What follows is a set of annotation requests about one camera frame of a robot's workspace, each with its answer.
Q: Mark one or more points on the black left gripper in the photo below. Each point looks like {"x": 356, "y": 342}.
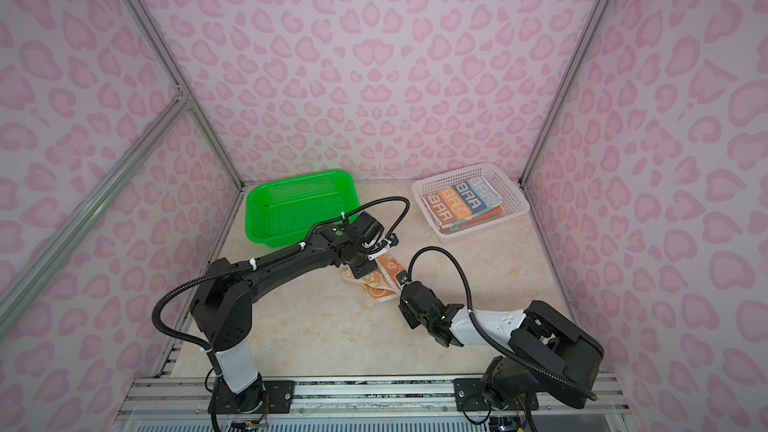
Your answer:
{"x": 362, "y": 273}

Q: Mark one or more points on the green plastic basket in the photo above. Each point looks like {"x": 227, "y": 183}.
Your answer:
{"x": 280, "y": 213}

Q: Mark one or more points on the aluminium diagonal frame bar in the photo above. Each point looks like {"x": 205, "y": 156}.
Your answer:
{"x": 37, "y": 273}

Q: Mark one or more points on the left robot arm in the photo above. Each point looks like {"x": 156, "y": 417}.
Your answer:
{"x": 222, "y": 304}

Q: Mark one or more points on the aluminium frame post left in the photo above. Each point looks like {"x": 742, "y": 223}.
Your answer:
{"x": 169, "y": 63}

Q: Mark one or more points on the orange blue lettered towel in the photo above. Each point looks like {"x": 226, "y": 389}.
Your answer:
{"x": 466, "y": 202}

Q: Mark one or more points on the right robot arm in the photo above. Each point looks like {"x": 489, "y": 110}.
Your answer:
{"x": 539, "y": 349}

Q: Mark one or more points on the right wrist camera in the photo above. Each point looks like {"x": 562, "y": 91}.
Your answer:
{"x": 403, "y": 278}

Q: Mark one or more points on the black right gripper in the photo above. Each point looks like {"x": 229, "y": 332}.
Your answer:
{"x": 404, "y": 312}

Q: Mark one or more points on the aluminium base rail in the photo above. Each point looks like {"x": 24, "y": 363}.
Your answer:
{"x": 366, "y": 403}

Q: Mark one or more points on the peach patterned towel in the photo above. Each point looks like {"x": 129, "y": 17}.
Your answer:
{"x": 381, "y": 284}

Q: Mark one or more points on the aluminium frame post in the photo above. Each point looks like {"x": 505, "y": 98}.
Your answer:
{"x": 169, "y": 63}
{"x": 588, "y": 34}

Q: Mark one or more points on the aluminium frame post right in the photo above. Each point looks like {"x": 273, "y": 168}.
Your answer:
{"x": 588, "y": 34}

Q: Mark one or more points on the white plastic basket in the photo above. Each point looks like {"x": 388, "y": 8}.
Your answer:
{"x": 512, "y": 202}

